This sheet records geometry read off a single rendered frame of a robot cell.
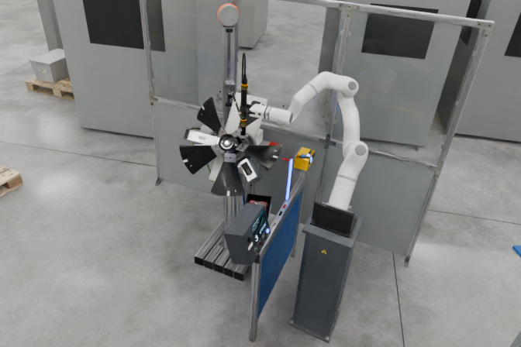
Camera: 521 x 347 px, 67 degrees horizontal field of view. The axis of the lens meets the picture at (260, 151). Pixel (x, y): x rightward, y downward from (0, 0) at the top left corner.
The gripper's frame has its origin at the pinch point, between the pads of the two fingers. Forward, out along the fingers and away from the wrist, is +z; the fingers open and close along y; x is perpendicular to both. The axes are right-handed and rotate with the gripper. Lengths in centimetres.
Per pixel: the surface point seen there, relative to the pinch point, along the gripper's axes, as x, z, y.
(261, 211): -24, -40, -62
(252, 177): -48.7, -10.0, -4.8
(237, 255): -37, -37, -83
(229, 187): -51, 0, -20
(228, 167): -40.8, 4.9, -11.9
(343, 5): 56, -38, 70
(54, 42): -124, 527, 311
